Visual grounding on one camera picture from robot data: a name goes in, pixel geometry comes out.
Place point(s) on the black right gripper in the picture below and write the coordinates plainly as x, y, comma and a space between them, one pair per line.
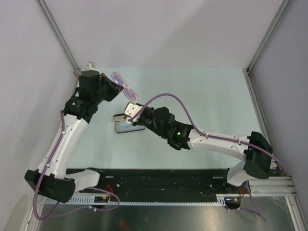
137, 121

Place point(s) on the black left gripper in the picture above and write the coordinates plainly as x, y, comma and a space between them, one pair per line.
115, 89

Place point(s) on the pink transparent sunglasses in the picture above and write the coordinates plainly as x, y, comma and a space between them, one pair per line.
128, 92

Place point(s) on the dark green glasses case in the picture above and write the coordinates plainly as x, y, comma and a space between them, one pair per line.
120, 118

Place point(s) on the light blue cleaning cloth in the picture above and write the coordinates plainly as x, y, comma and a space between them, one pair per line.
126, 127

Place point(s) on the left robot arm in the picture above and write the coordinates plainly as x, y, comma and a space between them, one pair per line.
50, 179

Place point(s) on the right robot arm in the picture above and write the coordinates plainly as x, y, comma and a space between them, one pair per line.
253, 151

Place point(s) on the front aluminium crossbar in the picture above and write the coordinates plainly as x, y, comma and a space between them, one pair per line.
273, 186

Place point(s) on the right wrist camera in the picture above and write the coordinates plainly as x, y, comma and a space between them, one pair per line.
130, 112

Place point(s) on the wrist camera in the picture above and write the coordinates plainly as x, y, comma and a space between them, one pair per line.
130, 112
90, 66

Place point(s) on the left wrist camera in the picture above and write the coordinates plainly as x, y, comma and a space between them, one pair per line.
90, 66

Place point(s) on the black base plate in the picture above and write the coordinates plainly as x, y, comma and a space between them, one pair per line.
167, 185

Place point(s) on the aluminium rail right edge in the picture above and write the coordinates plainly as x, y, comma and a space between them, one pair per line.
257, 106

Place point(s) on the left aluminium frame post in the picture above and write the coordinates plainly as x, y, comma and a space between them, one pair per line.
57, 32

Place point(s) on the aluminium frame post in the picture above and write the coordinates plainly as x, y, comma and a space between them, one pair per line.
275, 23
57, 32

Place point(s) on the right aluminium frame post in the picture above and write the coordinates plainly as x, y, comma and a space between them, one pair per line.
275, 23

